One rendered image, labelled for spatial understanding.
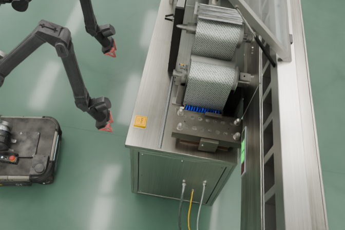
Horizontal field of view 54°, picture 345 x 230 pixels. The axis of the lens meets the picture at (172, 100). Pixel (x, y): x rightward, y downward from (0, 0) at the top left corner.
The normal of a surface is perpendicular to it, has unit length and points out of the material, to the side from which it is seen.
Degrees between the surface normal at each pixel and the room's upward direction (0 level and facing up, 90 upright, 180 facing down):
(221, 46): 92
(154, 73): 0
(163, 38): 0
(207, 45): 92
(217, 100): 90
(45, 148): 0
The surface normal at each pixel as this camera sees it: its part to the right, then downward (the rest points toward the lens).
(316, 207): 0.09, -0.57
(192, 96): -0.14, 0.80
